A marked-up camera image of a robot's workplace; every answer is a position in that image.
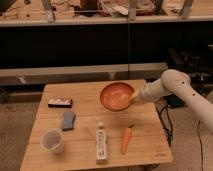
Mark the dark rectangular box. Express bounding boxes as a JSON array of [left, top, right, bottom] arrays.
[[48, 98, 72, 108]]

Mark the wooden table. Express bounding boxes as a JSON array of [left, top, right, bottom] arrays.
[[20, 81, 173, 171]]

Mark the clear plastic cup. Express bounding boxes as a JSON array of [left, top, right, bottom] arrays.
[[40, 129, 63, 154]]

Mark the blue sponge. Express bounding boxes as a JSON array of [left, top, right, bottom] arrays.
[[61, 112, 75, 131]]

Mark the white tube with cap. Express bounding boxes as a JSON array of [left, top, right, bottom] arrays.
[[96, 122, 107, 163]]

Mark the orange carrot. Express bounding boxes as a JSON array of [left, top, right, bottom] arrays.
[[121, 125, 134, 154]]

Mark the long workbench shelf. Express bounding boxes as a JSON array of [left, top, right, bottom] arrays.
[[0, 0, 213, 86]]

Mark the orange ceramic bowl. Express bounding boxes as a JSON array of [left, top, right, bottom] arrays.
[[100, 82, 134, 111]]

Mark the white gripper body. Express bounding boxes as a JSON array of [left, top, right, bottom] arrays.
[[130, 89, 146, 104]]

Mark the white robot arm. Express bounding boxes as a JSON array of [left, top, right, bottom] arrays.
[[131, 69, 213, 134]]

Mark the black cable under table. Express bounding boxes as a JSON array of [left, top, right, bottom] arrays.
[[155, 103, 174, 148]]

